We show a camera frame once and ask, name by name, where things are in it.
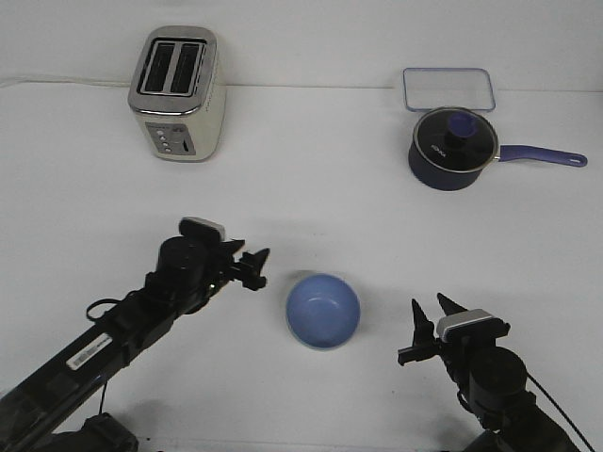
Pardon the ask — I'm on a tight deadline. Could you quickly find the cream and silver toaster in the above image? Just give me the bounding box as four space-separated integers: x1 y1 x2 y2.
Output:
128 25 226 162

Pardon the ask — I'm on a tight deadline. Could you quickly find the clear blue-rimmed container lid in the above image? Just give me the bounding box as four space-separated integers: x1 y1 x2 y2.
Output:
401 67 497 112

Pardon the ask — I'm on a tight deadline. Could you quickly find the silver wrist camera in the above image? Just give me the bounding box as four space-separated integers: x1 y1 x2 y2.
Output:
178 217 225 243
436 309 510 344

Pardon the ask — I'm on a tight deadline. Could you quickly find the blue bowl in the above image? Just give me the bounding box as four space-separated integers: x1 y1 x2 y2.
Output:
285 273 361 350

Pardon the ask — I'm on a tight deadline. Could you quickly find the dark blue saucepan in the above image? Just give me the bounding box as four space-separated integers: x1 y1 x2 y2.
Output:
409 141 588 191

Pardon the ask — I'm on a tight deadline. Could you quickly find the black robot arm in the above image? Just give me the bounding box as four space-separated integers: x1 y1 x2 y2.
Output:
1 234 269 451
398 293 594 451

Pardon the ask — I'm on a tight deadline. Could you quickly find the white toaster power cable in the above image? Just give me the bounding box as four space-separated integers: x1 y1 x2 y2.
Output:
0 75 133 90

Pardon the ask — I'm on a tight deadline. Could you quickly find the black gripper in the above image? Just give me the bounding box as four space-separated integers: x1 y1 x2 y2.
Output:
155 235 270 301
398 293 526 400

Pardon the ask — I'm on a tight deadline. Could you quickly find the glass pot lid blue knob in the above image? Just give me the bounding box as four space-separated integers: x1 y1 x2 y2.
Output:
413 107 498 173

